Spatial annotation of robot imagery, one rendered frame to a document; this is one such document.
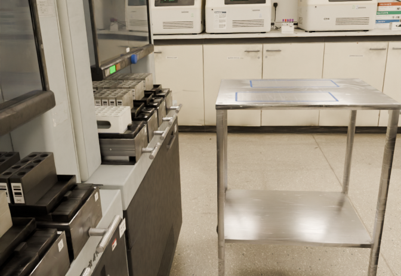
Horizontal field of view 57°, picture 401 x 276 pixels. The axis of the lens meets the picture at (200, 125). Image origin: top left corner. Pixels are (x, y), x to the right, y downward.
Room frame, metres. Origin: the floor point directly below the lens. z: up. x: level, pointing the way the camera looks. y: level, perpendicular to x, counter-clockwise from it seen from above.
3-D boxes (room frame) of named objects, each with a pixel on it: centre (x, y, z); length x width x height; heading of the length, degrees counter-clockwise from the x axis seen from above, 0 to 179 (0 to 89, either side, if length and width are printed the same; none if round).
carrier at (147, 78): (1.45, 0.21, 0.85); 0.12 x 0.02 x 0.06; 173
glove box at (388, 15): (3.57, -1.74, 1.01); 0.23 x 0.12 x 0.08; 84
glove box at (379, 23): (3.57, -1.72, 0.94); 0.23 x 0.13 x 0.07; 89
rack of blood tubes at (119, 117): (1.01, 0.35, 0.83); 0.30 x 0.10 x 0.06; 84
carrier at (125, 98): (1.15, 0.24, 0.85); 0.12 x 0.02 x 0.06; 175
